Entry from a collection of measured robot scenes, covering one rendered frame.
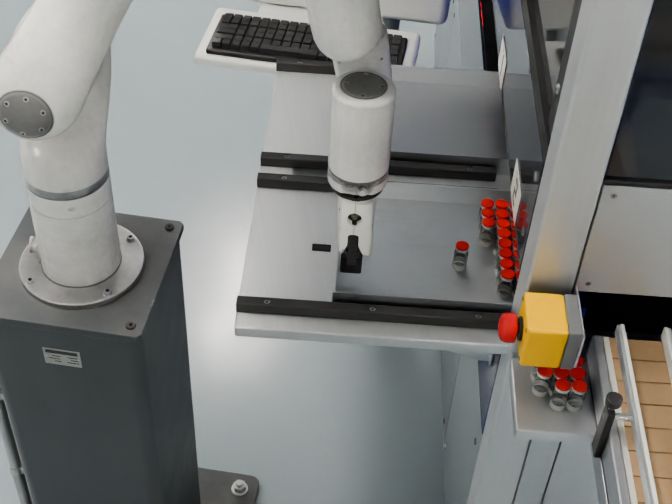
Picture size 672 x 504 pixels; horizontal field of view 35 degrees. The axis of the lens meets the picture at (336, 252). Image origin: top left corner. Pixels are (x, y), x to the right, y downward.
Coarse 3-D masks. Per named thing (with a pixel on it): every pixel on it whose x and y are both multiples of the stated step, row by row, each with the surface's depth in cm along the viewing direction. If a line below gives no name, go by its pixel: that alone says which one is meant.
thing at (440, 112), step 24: (408, 72) 200; (432, 72) 199; (456, 72) 199; (480, 72) 199; (408, 96) 198; (432, 96) 198; (456, 96) 198; (480, 96) 199; (408, 120) 192; (432, 120) 193; (456, 120) 193; (480, 120) 193; (408, 144) 187; (432, 144) 187; (456, 144) 188; (480, 144) 188; (504, 144) 188; (504, 168) 182
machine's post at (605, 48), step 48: (624, 0) 113; (576, 48) 121; (624, 48) 117; (576, 96) 122; (624, 96) 122; (576, 144) 127; (576, 192) 132; (528, 240) 144; (576, 240) 137; (528, 288) 144; (480, 480) 176
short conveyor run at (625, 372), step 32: (608, 352) 147; (640, 352) 148; (608, 384) 143; (640, 384) 144; (608, 416) 134; (640, 416) 135; (608, 448) 137; (640, 448) 131; (608, 480) 136; (640, 480) 133
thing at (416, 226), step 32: (384, 192) 176; (416, 192) 175; (448, 192) 175; (480, 192) 175; (384, 224) 172; (416, 224) 172; (448, 224) 173; (384, 256) 166; (416, 256) 167; (448, 256) 167; (480, 256) 167; (352, 288) 161; (384, 288) 161; (416, 288) 162; (448, 288) 162; (480, 288) 162
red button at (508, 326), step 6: (504, 318) 140; (510, 318) 140; (516, 318) 140; (498, 324) 142; (504, 324) 140; (510, 324) 140; (516, 324) 140; (498, 330) 142; (504, 330) 140; (510, 330) 139; (516, 330) 139; (504, 336) 140; (510, 336) 140; (516, 336) 140; (504, 342) 141; (510, 342) 141
